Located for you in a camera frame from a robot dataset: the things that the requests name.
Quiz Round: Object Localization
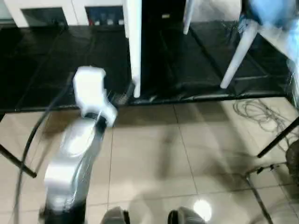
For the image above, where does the white plastic table leg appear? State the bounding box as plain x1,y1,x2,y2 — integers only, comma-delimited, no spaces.
183,0,195,35
129,0,142,98
125,0,131,38
220,22,259,90

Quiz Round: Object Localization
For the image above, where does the black work mat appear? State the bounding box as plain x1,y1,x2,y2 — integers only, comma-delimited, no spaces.
0,20,299,113

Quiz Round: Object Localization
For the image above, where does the black box with gold label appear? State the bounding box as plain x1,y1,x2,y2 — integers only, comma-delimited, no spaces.
140,0,188,25

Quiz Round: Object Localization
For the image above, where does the white glass-door cabinet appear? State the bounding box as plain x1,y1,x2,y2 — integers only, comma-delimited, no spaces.
0,0,128,28

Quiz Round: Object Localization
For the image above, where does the dark robot left foot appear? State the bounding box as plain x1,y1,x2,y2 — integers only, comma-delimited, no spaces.
102,206,130,224

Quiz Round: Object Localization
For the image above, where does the dark robot foot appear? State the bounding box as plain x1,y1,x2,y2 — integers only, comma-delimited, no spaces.
102,206,130,224
167,206,206,224

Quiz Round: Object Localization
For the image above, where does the black stand leg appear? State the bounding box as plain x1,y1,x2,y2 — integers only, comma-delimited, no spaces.
256,115,299,159
0,144,38,179

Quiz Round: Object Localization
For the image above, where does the dark robot right foot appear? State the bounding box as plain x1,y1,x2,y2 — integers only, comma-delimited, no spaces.
167,206,206,224

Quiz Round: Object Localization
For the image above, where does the chrome bent tube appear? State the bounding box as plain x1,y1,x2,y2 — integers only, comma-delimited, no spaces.
242,161,288,224

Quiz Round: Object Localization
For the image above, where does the brown woven stool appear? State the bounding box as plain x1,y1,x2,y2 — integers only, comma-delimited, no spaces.
285,141,299,179

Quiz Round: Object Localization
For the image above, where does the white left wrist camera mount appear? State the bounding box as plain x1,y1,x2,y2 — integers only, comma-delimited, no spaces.
72,66,119,126

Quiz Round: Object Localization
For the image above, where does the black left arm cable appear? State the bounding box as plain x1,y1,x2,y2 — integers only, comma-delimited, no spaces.
13,88,79,224

